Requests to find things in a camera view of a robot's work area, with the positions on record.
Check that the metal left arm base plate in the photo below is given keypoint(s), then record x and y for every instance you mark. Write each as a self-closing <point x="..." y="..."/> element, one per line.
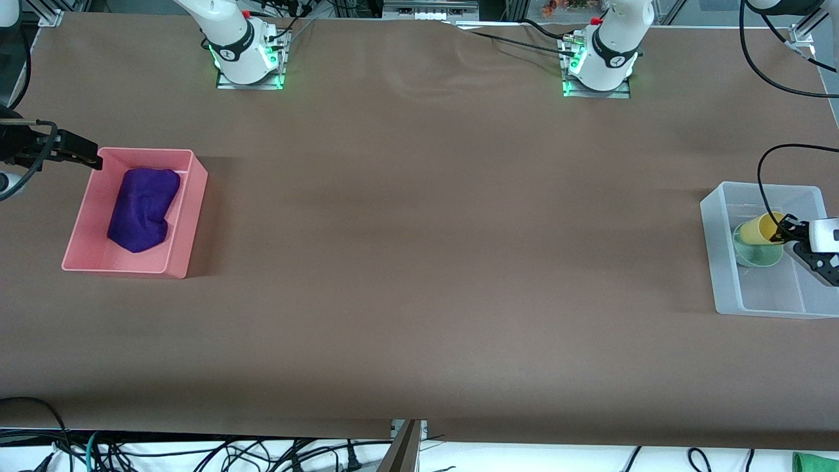
<point x="616" y="94"/>

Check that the pink plastic bin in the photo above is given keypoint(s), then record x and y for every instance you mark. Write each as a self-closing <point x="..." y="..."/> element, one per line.
<point x="85" y="229"/>

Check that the brown angled strut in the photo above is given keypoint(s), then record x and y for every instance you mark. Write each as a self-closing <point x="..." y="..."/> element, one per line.
<point x="403" y="452"/>

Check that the grey power strip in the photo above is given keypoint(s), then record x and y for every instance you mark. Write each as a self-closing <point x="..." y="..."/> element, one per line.
<point x="429" y="8"/>

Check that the green bowl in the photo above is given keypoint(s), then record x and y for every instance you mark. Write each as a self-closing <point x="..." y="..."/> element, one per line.
<point x="754" y="255"/>

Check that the translucent plastic bin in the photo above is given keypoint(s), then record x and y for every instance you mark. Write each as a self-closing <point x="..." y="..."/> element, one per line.
<point x="767" y="295"/>

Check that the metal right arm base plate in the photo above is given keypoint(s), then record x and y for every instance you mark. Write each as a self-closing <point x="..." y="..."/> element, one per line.
<point x="262" y="85"/>

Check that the yellow cup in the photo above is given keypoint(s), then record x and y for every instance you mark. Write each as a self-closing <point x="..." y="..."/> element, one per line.
<point x="768" y="228"/>

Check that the aluminium frame post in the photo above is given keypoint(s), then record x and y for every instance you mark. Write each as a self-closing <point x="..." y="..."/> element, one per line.
<point x="51" y="13"/>
<point x="806" y="29"/>

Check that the green object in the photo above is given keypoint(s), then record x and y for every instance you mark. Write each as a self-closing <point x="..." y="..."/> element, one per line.
<point x="816" y="462"/>

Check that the purple cloth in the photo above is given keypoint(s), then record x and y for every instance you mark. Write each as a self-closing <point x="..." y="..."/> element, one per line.
<point x="141" y="210"/>

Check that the brown table cover sheet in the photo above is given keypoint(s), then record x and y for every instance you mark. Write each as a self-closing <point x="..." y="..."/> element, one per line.
<point x="419" y="196"/>

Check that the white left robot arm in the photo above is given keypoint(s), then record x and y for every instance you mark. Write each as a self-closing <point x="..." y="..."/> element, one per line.
<point x="613" y="46"/>

